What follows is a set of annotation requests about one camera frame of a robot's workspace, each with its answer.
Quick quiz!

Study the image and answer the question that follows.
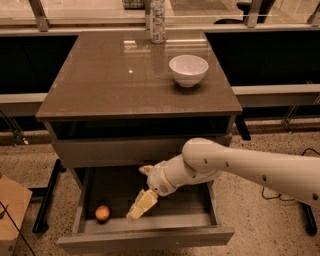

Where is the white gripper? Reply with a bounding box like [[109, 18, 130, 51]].
[[126, 159, 186, 221]]

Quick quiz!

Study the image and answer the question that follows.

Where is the orange fruit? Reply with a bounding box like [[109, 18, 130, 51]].
[[95, 205, 110, 222]]

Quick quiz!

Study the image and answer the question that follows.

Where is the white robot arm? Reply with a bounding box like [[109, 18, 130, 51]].
[[126, 138, 320, 221]]

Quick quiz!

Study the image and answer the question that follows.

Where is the closed grey top drawer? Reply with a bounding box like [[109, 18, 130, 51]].
[[51, 133, 233, 169]]

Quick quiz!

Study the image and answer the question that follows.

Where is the open grey middle drawer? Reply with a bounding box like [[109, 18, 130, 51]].
[[58, 166, 234, 255]]

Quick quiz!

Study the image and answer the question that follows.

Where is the grey drawer cabinet with counter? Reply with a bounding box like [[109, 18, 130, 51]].
[[35, 30, 243, 174]]

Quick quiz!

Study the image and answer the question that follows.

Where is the black table leg left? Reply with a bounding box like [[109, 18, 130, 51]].
[[31, 159, 66, 233]]

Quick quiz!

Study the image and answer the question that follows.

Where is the black table leg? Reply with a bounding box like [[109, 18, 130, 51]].
[[31, 159, 66, 233], [302, 203, 318, 235]]

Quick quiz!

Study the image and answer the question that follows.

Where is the white ceramic bowl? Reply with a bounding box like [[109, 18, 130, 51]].
[[169, 55, 209, 87]]

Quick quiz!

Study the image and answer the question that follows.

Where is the cardboard box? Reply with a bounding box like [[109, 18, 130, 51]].
[[0, 175, 32, 256]]

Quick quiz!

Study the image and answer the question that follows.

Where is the black table leg right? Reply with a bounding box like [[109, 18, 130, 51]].
[[302, 203, 318, 235]]

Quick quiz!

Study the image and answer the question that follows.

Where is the clear plastic water bottle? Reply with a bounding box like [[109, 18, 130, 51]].
[[150, 0, 166, 44]]

